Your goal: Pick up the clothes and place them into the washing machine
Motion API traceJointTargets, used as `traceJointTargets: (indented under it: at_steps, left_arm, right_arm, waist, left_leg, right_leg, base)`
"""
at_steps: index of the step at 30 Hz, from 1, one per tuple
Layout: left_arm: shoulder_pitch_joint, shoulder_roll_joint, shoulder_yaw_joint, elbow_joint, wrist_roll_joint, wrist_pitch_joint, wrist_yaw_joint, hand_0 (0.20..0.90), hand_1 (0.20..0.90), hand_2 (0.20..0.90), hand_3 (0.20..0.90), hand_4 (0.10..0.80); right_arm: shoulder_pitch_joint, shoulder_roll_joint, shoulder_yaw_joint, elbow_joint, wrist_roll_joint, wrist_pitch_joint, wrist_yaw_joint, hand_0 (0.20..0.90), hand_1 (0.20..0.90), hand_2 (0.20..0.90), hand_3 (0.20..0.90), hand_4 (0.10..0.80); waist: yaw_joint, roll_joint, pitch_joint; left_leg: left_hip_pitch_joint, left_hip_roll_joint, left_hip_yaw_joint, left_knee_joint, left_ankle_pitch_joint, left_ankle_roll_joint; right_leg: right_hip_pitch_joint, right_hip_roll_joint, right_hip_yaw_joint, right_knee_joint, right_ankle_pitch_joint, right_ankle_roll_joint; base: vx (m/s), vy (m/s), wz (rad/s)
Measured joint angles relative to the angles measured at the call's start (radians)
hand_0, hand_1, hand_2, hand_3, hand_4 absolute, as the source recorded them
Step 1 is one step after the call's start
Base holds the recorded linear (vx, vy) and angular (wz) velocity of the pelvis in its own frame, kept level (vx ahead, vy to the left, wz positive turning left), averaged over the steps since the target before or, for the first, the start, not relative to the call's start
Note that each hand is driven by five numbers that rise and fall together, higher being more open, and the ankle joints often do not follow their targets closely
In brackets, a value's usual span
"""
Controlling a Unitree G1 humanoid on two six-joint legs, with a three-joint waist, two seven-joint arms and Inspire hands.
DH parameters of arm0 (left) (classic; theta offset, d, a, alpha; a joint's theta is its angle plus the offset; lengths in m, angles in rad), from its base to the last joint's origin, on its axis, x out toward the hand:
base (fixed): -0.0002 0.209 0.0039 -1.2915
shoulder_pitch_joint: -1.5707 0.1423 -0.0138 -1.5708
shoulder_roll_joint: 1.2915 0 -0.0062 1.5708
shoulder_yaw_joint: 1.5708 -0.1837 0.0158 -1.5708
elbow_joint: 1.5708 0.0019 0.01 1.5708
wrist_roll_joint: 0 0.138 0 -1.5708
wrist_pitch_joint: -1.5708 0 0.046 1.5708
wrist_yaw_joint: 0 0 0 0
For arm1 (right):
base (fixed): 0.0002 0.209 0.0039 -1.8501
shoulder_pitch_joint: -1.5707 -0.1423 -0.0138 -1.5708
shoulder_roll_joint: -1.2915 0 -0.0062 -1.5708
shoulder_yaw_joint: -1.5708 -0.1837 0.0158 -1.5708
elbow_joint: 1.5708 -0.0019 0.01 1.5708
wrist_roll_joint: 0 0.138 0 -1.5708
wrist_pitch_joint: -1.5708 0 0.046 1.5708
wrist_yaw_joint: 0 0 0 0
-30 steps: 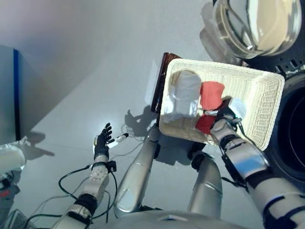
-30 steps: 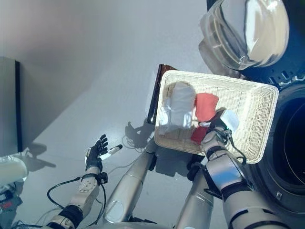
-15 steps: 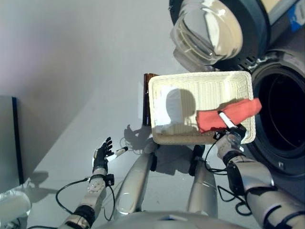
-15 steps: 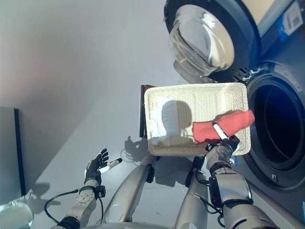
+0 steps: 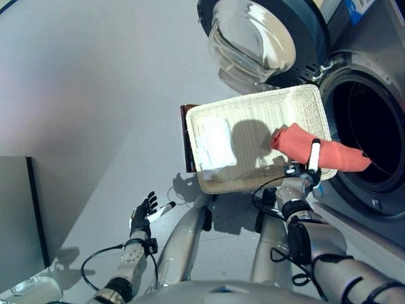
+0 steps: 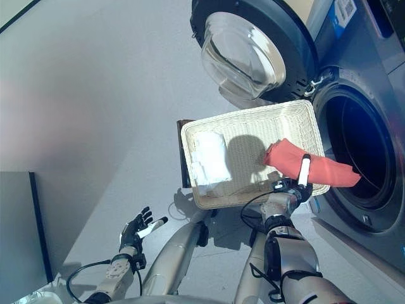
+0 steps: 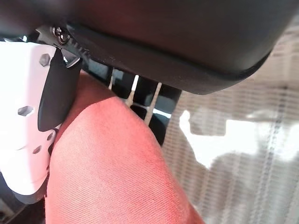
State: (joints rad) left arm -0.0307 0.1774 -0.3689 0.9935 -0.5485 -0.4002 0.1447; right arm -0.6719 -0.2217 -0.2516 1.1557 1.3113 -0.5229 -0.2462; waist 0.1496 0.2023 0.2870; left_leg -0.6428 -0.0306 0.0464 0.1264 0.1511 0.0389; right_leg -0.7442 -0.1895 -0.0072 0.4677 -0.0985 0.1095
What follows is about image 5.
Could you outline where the white wicker basket tray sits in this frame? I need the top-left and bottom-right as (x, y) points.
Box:
(185, 84), (339, 195)

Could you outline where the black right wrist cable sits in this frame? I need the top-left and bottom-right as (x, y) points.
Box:
(252, 175), (327, 301)

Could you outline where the grey cabinet with black edge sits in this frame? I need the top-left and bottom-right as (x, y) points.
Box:
(0, 156), (51, 292)

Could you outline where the silver right robot leg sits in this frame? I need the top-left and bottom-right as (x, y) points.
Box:
(251, 188), (294, 282)

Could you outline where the grey robot torso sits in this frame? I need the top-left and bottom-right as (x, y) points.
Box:
(129, 278), (327, 304)

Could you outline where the red cloth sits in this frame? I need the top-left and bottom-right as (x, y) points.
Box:
(270, 122), (373, 173)

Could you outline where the grey front-load washing machine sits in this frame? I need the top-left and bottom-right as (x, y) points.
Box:
(313, 0), (405, 260)

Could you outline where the brown wooden stool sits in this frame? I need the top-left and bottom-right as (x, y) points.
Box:
(180, 103), (199, 174)

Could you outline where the silver left robot leg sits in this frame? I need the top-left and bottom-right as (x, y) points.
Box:
(156, 194), (213, 286)

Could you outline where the round glass washer door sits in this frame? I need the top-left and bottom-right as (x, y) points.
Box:
(196, 0), (330, 92)

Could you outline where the silver robot leg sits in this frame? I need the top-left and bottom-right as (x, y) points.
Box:
(251, 188), (294, 282)
(156, 194), (213, 286)

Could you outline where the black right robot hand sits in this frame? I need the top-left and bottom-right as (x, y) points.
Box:
(283, 138), (323, 191)

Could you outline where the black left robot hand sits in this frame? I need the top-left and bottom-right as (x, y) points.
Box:
(129, 191), (177, 237)

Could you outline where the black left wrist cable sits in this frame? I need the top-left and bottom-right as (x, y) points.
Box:
(80, 243), (159, 292)

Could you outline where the small blue washer sticker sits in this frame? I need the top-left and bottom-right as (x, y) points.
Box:
(344, 0), (374, 25)

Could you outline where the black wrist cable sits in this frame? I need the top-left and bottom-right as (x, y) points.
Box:
(252, 175), (327, 301)
(80, 243), (159, 292)

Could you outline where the clear plastic bag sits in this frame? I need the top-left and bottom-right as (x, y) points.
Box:
(218, 68), (254, 92)

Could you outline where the white cloth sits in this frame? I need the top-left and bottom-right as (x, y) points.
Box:
(197, 116), (237, 181)

